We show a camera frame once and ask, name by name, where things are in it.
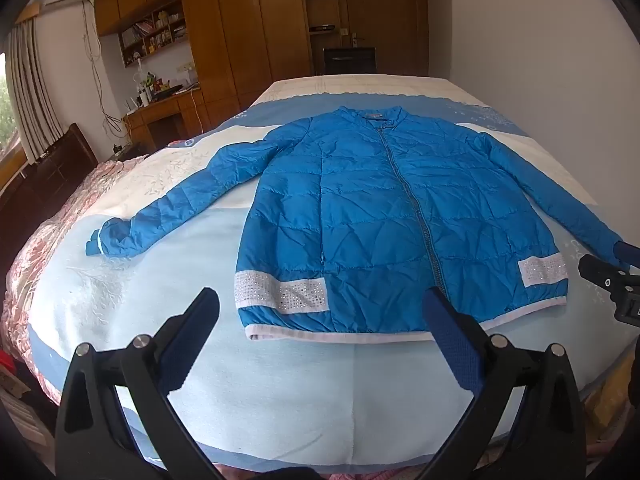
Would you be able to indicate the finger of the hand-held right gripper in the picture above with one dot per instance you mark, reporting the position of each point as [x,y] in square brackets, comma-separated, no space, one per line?
[600,270]
[626,251]

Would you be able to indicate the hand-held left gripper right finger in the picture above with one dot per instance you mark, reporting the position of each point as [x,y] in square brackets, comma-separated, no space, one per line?
[452,340]

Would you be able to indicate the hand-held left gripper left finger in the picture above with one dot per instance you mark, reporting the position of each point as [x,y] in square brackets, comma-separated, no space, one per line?
[185,345]

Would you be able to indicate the blue padded jacket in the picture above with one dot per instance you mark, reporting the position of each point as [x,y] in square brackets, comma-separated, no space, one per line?
[375,220]

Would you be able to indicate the light blue and white blanket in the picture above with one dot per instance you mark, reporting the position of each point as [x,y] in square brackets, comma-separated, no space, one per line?
[125,285]

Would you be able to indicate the pink floral quilt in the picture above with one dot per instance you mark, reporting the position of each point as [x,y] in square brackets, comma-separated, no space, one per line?
[35,270]

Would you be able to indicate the wooden desk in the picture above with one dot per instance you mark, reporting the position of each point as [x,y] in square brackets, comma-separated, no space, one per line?
[170,110]

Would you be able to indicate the white cup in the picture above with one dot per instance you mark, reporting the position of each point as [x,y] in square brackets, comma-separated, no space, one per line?
[144,97]

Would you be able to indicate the black tray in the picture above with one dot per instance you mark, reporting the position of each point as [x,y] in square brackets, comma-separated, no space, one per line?
[167,90]

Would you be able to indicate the window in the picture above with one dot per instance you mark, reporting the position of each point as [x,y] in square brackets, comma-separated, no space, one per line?
[7,110]

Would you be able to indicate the black chair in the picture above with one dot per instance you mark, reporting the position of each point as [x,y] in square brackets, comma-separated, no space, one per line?
[350,60]

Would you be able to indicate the beige striped curtain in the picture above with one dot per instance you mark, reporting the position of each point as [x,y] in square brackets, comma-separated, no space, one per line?
[35,85]

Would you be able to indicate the row of books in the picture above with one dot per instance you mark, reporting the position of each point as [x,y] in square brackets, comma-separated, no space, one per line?
[160,30]

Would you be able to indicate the wooden wardrobe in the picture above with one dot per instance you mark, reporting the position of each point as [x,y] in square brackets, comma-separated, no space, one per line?
[225,25]

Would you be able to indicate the wooden door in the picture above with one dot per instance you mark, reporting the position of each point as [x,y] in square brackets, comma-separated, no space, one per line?
[390,5]

